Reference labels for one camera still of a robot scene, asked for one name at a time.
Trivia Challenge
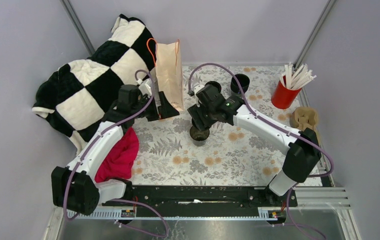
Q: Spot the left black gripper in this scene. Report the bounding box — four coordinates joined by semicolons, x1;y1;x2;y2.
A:
131;90;179;121

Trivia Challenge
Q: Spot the black coffee cup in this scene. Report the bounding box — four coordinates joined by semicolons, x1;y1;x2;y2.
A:
189;126;210;147

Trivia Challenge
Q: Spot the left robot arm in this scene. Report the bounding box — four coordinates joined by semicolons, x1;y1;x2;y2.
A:
51;84;180;216

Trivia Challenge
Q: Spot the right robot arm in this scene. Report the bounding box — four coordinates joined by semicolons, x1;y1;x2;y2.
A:
187;84;322;206

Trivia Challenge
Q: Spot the stack of black lids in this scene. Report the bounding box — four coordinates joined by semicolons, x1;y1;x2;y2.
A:
205;81;222;93

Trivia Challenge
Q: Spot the peach paper bag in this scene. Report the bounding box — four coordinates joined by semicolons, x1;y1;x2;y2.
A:
146;38;184;112

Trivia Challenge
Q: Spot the stack of black cups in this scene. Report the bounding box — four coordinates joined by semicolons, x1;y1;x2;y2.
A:
230;73;251;95

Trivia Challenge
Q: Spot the floral tablecloth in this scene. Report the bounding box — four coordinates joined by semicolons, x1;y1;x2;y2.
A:
131;66;300;186

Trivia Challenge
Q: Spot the red cup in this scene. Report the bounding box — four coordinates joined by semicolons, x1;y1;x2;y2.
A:
271;81;302;110

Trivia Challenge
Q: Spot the red cloth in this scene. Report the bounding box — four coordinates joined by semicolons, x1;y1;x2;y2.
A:
94;127;140;183

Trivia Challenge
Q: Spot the white paper straws bundle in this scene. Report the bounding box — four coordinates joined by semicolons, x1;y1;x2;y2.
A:
279;63;317;91

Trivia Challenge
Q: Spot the brown cardboard cup carrier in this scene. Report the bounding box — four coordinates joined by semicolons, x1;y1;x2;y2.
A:
289;107;320;133

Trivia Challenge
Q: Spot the black white checkered blanket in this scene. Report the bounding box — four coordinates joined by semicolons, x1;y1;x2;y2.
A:
31;14;155;152

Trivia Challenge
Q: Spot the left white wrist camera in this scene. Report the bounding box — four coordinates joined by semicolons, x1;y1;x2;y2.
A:
136;78;153;98

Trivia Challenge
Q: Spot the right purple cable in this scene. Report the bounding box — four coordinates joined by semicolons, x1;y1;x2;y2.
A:
187;62;335;240

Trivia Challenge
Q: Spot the purple cable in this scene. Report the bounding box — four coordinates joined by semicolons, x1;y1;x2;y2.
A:
62;69;170;239
187;62;335;240

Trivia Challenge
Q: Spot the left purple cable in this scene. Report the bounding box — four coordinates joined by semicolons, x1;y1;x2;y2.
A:
62;69;170;239

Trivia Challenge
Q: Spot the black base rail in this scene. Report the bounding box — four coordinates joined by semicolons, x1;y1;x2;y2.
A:
103;184;299;219

